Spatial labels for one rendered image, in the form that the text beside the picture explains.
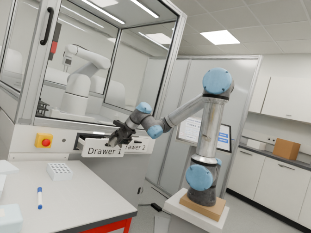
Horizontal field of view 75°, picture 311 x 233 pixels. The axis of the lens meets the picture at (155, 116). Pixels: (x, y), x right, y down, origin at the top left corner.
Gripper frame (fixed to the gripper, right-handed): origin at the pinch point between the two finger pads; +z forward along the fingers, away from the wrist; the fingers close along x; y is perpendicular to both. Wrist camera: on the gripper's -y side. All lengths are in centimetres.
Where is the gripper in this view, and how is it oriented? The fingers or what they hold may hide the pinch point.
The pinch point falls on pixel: (111, 144)
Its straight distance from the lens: 126.5
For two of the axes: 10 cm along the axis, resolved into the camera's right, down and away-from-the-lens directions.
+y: 4.2, 7.3, -5.4
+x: 6.8, 1.4, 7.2
